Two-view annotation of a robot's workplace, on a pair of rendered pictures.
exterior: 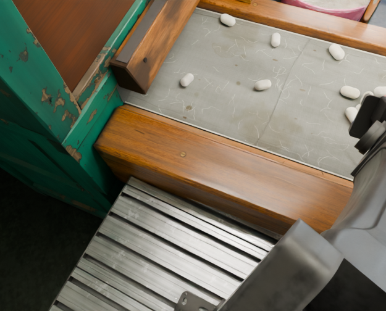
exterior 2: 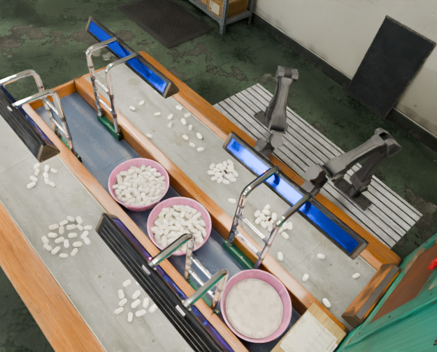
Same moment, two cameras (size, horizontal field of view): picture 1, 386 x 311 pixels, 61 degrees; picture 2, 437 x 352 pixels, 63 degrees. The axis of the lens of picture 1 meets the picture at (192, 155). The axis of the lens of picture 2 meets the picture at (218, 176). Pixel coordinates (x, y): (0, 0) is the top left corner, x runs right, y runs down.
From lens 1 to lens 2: 149 cm
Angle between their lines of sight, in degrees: 62
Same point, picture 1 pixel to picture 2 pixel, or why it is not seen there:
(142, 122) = (381, 260)
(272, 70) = (312, 263)
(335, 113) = (294, 231)
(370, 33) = not seen: hidden behind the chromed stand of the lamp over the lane
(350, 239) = (380, 143)
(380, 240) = (374, 143)
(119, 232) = (387, 238)
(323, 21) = (280, 272)
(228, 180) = (349, 222)
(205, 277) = (356, 211)
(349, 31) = (270, 260)
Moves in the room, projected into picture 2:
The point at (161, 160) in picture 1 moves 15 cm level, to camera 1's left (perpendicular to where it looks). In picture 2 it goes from (374, 240) to (409, 251)
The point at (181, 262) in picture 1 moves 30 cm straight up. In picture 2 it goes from (363, 218) to (395, 183)
